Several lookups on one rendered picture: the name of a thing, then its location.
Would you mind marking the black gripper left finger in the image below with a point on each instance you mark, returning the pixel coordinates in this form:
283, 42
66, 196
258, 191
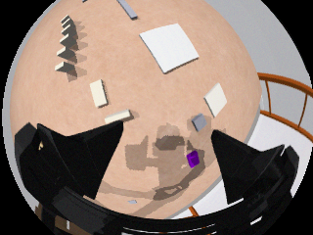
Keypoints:
85, 155

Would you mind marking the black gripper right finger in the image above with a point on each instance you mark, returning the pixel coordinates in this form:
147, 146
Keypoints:
239, 164

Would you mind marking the purple block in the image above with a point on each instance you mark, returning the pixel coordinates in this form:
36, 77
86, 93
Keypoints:
193, 159

